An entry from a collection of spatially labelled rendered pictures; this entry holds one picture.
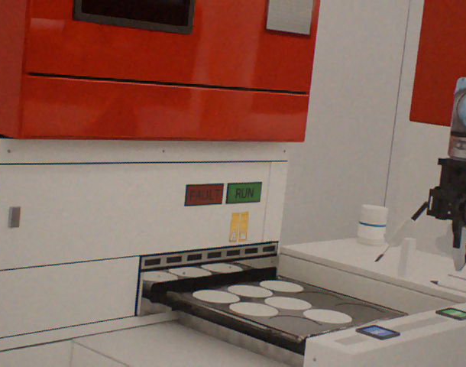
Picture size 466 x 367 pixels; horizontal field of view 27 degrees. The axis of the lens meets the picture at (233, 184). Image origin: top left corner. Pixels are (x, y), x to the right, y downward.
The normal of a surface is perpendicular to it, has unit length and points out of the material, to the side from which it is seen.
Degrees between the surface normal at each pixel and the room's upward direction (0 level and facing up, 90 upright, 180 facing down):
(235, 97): 90
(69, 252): 90
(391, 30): 90
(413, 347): 90
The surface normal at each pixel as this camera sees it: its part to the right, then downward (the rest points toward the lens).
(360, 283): -0.68, 0.03
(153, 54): 0.72, 0.16
